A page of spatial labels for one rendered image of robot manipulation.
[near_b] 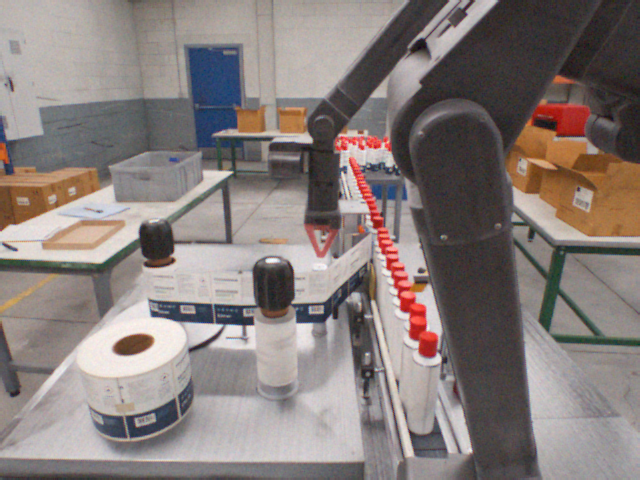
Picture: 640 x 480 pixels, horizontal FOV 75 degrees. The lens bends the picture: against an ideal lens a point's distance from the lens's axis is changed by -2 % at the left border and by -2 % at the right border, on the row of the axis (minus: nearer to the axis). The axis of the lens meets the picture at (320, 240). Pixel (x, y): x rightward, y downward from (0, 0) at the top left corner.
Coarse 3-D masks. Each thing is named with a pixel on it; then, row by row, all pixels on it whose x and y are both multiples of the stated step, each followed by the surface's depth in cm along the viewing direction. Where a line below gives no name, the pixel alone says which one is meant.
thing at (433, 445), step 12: (396, 384) 94; (396, 420) 83; (408, 432) 81; (432, 432) 80; (420, 444) 78; (432, 444) 78; (444, 444) 78; (420, 456) 75; (432, 456) 75; (444, 456) 75
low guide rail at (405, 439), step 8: (376, 312) 116; (376, 320) 112; (376, 328) 110; (384, 344) 102; (384, 352) 99; (384, 360) 97; (392, 376) 91; (392, 384) 88; (392, 392) 86; (392, 400) 86; (400, 408) 82; (400, 416) 80; (400, 424) 78; (400, 432) 77; (408, 440) 74; (408, 448) 73
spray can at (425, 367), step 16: (432, 336) 74; (416, 352) 77; (432, 352) 74; (416, 368) 75; (432, 368) 74; (416, 384) 76; (432, 384) 75; (416, 400) 77; (432, 400) 77; (416, 416) 78; (432, 416) 79; (416, 432) 79
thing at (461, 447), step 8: (440, 384) 81; (440, 392) 79; (440, 400) 78; (448, 408) 75; (448, 416) 73; (448, 424) 73; (456, 424) 71; (456, 432) 70; (456, 440) 69; (464, 448) 67
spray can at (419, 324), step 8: (416, 320) 80; (424, 320) 79; (416, 328) 78; (424, 328) 79; (408, 336) 81; (416, 336) 79; (408, 344) 80; (416, 344) 79; (408, 352) 80; (408, 360) 80; (408, 368) 81; (400, 376) 84; (408, 376) 82; (400, 384) 84; (408, 384) 82; (400, 392) 85; (408, 392) 83; (400, 400) 85
